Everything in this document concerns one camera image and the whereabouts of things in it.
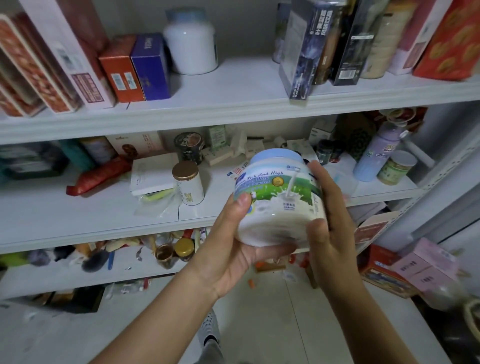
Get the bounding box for person's right hand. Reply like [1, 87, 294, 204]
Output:
[306, 159, 365, 301]

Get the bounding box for person's left forearm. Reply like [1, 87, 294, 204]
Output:
[90, 273, 226, 364]

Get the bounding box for person's left hand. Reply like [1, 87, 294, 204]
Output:
[187, 193, 297, 301]

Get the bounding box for pink cherry blossom box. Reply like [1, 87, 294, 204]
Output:
[387, 0, 453, 76]

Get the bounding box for dark jar with lid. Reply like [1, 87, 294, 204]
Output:
[174, 131, 205, 165]

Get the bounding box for teal pouch bag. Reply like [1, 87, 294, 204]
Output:
[56, 138, 95, 172]

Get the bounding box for pink carton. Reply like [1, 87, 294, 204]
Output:
[391, 237, 460, 294]

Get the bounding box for person's right forearm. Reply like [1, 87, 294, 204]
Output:
[322, 285, 417, 364]

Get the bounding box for small dark bottle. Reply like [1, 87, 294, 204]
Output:
[315, 138, 335, 166]

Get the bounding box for small green pack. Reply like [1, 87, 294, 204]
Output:
[208, 123, 230, 151]

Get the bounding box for colourful flat box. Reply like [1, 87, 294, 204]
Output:
[358, 243, 417, 299]

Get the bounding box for black box yellow print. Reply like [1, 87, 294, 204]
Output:
[330, 0, 391, 86]

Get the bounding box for person's white shoe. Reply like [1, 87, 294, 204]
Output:
[198, 311, 220, 350]

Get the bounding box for person's grey trousers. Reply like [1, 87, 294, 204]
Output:
[196, 337, 226, 364]

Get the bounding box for white box brown print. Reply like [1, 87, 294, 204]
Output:
[105, 131, 166, 159]

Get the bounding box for white tub blue lid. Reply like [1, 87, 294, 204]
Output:
[162, 7, 219, 76]

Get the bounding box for orange red long box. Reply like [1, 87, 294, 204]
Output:
[99, 33, 146, 104]

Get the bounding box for small green jar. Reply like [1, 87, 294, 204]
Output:
[377, 150, 418, 186]

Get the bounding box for white tub green label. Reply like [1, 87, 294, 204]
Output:
[234, 147, 327, 247]

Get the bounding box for white flat box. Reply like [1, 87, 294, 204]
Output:
[129, 152, 181, 198]

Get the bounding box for waste basket with rubbish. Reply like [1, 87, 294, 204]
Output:
[462, 296, 480, 346]

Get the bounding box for white metal shelving unit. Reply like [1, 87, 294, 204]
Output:
[0, 0, 480, 316]

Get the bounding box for red pouch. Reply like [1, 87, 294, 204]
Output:
[66, 156, 132, 198]

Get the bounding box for lavender bottle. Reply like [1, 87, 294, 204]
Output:
[352, 120, 410, 183]

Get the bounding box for small black grey boxes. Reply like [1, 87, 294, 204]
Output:
[0, 142, 69, 180]

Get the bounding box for red box white edge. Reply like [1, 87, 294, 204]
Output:
[0, 48, 46, 119]
[0, 13, 81, 114]

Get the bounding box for purple blue long box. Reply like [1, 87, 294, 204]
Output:
[131, 32, 172, 101]

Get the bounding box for yellow bottle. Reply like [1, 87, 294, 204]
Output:
[78, 136, 117, 166]

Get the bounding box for black box white edge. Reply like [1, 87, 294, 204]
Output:
[279, 0, 348, 101]

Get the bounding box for red patterned bag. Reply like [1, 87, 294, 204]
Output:
[412, 0, 480, 82]

